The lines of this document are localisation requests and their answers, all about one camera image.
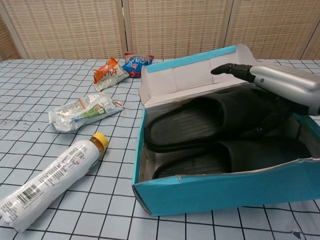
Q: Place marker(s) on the grey checked tablecloth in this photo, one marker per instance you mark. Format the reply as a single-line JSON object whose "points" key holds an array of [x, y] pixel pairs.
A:
{"points": [[37, 80]]}

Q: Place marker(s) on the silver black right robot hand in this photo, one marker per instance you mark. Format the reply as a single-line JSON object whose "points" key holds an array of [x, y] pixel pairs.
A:
{"points": [[287, 82]]}

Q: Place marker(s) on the white green crumpled snack bag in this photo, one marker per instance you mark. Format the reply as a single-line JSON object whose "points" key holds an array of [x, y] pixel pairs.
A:
{"points": [[75, 115]]}

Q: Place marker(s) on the orange white snack bag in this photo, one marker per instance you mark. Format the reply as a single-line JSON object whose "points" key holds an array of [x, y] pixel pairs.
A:
{"points": [[107, 75]]}

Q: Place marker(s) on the woven bamboo screen panel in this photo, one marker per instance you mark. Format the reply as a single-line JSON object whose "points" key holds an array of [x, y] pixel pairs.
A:
{"points": [[272, 27], [67, 27], [175, 27], [315, 53], [7, 42]]}

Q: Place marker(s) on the black rubber slipper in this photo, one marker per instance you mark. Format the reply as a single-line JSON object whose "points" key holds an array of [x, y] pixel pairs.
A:
{"points": [[200, 117], [250, 155]]}

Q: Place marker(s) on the white bottle yellow cap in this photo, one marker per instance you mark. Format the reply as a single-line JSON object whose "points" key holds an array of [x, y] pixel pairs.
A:
{"points": [[50, 182]]}

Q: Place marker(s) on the blue red snack bag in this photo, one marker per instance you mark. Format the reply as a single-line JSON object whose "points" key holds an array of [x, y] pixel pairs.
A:
{"points": [[136, 63]]}

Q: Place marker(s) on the blue cardboard shoe box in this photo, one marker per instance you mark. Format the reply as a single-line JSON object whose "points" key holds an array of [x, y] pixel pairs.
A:
{"points": [[225, 190]]}

